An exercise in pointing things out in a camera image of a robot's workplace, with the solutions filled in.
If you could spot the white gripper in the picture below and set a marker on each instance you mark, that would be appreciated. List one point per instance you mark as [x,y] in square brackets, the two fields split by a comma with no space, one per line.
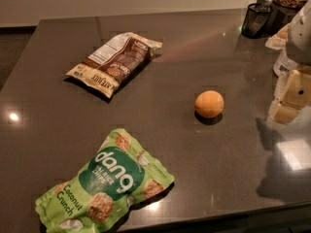
[300,39]

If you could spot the orange fruit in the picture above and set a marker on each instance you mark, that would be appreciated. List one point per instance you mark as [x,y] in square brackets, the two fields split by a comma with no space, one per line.
[209,104]

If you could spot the brown chocolate snack bag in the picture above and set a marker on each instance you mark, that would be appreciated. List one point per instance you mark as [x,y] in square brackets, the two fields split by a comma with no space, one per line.
[106,69]

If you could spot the green rice chip bag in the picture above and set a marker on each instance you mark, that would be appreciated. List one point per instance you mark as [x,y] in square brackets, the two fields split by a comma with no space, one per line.
[121,174]

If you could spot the white labelled bottle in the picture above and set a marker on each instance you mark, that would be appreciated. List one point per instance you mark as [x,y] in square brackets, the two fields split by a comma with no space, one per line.
[283,64]

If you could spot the dark box behind cup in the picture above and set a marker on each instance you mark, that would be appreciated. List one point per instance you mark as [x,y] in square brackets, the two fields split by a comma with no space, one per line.
[280,16]

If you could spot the black mesh cup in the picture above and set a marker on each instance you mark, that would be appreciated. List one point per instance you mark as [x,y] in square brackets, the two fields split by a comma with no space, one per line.
[255,20]

